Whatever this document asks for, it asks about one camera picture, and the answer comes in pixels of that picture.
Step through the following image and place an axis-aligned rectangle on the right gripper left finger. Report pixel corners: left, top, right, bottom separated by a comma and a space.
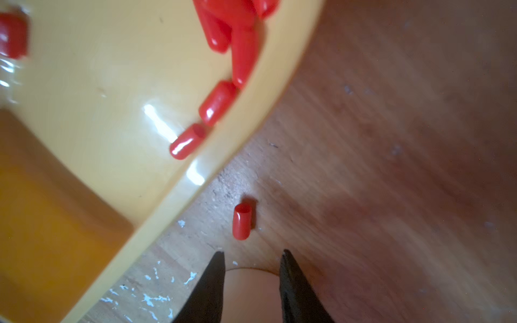
172, 251, 226, 323

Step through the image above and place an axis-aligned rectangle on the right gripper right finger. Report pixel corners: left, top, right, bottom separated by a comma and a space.
280, 249, 335, 323

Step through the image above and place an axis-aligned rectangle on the red sleeves pile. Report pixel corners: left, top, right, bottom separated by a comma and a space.
169, 1, 280, 160

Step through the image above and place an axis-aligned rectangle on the red sleeve lone in tray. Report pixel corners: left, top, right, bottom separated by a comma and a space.
1, 12, 29, 59

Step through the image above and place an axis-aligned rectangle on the yellow plastic tray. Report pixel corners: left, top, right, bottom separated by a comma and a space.
1, 1, 324, 322

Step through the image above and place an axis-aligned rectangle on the white dome screw fixture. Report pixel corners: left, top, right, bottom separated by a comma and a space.
222, 269, 283, 322

